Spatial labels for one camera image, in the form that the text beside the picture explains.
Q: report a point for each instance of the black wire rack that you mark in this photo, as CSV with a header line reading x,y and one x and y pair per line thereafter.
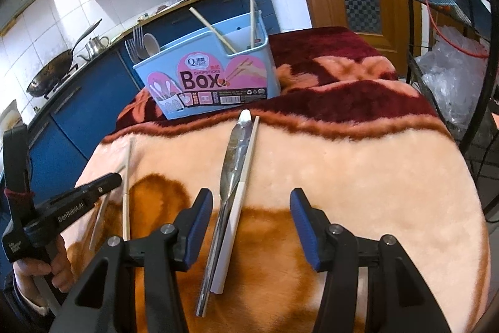
x,y
479,142

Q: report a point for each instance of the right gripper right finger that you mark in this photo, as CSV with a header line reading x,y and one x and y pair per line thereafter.
x,y
398,298

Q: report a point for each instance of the blue lower cabinets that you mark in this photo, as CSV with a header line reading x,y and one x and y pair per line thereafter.
x,y
64,134

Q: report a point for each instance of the person's left hand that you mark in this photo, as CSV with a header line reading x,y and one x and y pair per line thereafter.
x,y
26,269

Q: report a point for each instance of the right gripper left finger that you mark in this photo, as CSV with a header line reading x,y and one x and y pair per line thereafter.
x,y
103,298

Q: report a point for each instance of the clear plastic bag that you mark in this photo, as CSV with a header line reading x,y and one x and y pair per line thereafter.
x,y
454,74

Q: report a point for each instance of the plush floral blanket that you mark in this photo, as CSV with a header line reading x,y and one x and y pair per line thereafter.
x,y
366,149

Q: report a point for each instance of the black wok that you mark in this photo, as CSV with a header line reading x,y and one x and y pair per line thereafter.
x,y
52,74

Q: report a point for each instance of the silver butter knife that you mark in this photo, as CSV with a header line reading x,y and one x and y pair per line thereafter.
x,y
231,172

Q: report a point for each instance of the blue utensil holder box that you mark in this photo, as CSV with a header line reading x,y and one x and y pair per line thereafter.
x,y
197,74

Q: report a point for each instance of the steel kettle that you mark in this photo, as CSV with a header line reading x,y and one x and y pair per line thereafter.
x,y
94,47

